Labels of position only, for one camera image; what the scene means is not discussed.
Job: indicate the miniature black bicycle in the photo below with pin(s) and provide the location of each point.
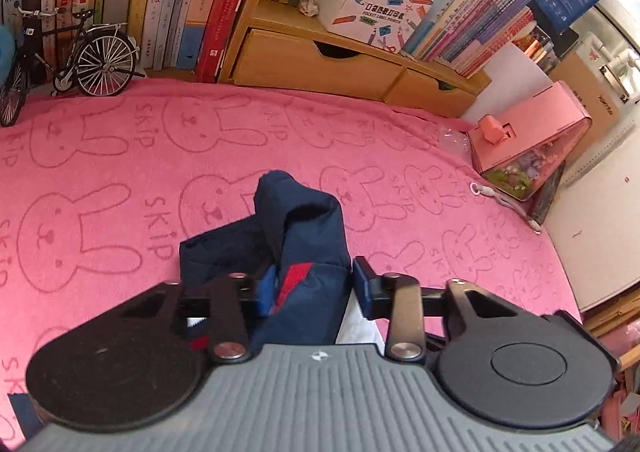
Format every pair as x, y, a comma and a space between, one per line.
102, 62

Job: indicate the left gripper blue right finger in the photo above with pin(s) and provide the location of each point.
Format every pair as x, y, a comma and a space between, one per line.
369, 290

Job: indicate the brown cardboard box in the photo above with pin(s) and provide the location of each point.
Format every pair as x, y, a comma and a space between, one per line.
608, 88

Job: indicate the white printed cardboard box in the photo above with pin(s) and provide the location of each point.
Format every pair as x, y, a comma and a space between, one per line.
383, 24

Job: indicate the blue plush ball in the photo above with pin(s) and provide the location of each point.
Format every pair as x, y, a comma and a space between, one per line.
7, 50

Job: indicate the pink triangular house box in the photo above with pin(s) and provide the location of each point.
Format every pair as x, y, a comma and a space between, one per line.
519, 149

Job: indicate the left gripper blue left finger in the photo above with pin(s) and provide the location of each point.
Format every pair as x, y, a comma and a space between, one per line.
266, 290

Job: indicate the navy white jacket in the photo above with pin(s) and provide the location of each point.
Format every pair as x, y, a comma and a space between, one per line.
301, 231

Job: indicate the wooden drawer organizer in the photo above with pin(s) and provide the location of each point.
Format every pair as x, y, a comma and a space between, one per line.
274, 46

